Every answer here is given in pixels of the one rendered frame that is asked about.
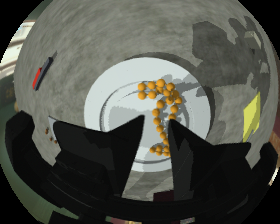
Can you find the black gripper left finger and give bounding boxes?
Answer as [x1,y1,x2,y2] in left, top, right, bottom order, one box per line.
[52,115,144,197]

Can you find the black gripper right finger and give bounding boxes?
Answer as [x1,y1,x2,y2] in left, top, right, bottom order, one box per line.
[167,119,252,201]

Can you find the small cream cube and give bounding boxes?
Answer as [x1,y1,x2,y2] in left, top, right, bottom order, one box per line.
[245,31,261,49]

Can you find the yellow flat rectangular pad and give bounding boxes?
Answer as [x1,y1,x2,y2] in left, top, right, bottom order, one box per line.
[242,91,261,143]

